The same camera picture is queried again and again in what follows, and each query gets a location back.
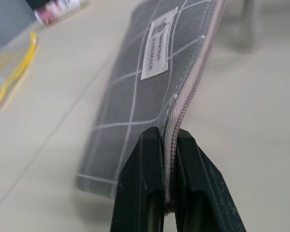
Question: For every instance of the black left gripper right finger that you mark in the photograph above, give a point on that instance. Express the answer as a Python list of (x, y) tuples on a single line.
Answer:
[(203, 188)]

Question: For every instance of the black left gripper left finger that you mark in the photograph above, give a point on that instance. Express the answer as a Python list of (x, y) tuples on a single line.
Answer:
[(137, 183)]

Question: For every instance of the clear pouch with yellow zipper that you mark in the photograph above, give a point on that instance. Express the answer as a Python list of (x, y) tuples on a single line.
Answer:
[(17, 70)]

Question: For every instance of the grey grid fabric pouch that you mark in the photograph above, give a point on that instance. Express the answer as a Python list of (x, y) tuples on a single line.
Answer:
[(145, 79)]

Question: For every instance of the white and red packet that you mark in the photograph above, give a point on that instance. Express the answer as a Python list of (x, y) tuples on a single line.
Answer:
[(50, 12)]

